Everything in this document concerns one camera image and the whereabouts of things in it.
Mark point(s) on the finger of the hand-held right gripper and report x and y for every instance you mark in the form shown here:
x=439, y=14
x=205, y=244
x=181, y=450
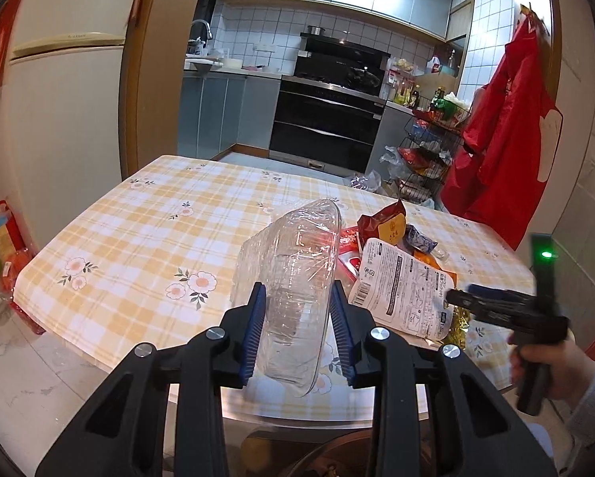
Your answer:
x=486, y=310
x=496, y=296

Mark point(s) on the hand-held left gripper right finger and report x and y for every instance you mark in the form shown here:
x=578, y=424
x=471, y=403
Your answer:
x=340, y=333

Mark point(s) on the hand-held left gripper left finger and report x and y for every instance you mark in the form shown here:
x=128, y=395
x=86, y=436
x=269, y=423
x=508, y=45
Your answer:
x=255, y=333

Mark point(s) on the gold wrapper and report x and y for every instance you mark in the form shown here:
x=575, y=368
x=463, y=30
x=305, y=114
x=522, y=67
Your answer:
x=456, y=325

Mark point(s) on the white printed packet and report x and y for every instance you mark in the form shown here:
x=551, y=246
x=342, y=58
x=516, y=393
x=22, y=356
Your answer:
x=402, y=283

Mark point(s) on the clear plastic container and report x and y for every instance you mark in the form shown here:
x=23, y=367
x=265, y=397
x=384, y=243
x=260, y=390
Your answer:
x=297, y=258

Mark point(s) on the round metal bin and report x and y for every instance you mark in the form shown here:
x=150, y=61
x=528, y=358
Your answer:
x=307, y=452

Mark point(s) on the person's right hand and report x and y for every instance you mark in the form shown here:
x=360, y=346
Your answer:
x=573, y=367

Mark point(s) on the red packet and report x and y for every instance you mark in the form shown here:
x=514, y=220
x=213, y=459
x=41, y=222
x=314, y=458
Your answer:
x=349, y=263

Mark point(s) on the orange wrapper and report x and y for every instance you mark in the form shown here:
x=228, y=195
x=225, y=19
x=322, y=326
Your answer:
x=426, y=257

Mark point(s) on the small blue wrapper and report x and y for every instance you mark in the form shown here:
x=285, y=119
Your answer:
x=419, y=239

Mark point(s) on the orange red snack bag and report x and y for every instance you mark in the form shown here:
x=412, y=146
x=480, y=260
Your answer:
x=384, y=228

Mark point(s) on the yellow checked tablecloth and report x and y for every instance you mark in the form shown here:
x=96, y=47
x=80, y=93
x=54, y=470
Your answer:
x=153, y=223

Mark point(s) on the clear plastic bag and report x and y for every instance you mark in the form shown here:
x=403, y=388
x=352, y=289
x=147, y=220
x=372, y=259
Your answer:
x=364, y=181

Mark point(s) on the red hanging apron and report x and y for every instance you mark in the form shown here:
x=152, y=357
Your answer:
x=506, y=134

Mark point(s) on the green bottle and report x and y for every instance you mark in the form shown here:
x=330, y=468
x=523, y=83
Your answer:
x=437, y=102

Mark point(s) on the black built-in oven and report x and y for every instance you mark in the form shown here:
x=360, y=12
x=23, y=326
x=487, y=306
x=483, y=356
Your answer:
x=322, y=124

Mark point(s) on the grey lower cabinets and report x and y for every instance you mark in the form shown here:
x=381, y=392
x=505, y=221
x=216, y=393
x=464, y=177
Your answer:
x=228, y=109

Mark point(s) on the red plastic bag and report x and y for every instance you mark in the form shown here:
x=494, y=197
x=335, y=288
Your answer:
x=26, y=288

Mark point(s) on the black wok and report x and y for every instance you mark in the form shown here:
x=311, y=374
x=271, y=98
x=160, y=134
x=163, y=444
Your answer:
x=362, y=75

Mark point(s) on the black range hood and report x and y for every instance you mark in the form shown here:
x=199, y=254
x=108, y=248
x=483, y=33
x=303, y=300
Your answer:
x=342, y=57

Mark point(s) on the cream refrigerator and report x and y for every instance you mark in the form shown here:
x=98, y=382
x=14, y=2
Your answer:
x=69, y=109

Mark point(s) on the small metal pot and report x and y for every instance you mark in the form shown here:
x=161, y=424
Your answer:
x=316, y=30

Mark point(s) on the chrome faucet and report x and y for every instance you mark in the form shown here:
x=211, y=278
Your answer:
x=204, y=27

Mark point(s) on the red paper wall decoration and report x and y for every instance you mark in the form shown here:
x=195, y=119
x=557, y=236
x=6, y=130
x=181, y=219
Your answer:
x=1, y=44

